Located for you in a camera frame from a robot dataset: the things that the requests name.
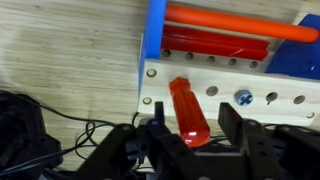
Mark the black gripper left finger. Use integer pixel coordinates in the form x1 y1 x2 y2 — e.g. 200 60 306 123
74 101 208 180

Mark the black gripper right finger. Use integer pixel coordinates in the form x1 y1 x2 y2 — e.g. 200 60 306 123
218 102 320 180

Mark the red toy screwdriver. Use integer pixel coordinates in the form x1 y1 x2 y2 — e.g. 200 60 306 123
168 76 212 148

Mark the blue plastic toy bolt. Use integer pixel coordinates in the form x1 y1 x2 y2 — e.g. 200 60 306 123
234 88 254 108

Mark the blue wooden toy toolbox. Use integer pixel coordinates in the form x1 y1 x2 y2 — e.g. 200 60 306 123
137 0 320 128

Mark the thin black cable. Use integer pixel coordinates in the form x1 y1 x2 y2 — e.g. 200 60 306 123
0 99 158 180

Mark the black camera equipment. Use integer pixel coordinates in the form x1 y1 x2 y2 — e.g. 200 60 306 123
0 89 64 180

